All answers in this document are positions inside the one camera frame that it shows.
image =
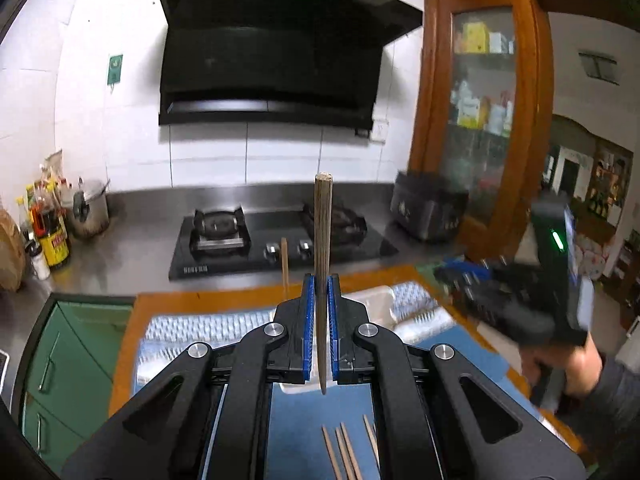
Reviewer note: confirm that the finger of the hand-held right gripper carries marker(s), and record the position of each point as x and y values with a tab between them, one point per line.
470	266
475	297

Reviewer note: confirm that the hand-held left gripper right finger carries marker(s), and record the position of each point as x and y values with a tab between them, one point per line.
334	320

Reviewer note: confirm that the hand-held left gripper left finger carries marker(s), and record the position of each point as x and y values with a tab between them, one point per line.
309	320

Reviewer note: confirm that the wooden chopstick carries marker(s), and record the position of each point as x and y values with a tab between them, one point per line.
346	455
324	220
351	450
332	452
285	270
370	432

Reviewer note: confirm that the person's right forearm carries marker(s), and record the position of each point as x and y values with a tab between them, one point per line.
615	410

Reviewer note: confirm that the person's right hand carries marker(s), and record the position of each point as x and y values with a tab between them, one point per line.
582	370

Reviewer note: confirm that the black rice cooker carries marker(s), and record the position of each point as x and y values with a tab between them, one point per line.
425	210

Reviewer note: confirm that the black gas stove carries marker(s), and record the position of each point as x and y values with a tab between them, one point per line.
225	260

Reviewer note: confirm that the blue white patterned cloth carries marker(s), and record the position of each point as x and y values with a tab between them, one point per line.
200	330

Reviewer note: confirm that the blue ribbed mat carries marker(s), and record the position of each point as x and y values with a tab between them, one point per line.
300	435

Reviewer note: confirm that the wooden glass door cabinet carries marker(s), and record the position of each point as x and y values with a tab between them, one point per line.
430	110

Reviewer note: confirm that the green base cabinet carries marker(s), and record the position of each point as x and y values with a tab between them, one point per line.
75	350

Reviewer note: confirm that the metal cooking pot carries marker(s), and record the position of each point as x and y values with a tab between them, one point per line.
90	215

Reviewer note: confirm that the black range hood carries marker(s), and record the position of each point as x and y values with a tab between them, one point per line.
270	60

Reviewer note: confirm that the yellow label sauce bottle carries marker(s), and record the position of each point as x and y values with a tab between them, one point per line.
54	245

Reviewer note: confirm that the small white seasoning bottle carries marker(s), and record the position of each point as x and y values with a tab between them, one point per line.
40	265

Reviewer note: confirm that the dark sauce bottle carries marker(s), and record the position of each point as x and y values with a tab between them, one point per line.
40	215

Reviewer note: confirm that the snack packet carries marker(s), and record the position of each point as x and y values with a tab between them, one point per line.
54	167

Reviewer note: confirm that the round wooden cutting board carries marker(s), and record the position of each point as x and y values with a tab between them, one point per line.
10	255

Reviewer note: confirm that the wall air vent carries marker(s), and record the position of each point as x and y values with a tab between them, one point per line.
600	67

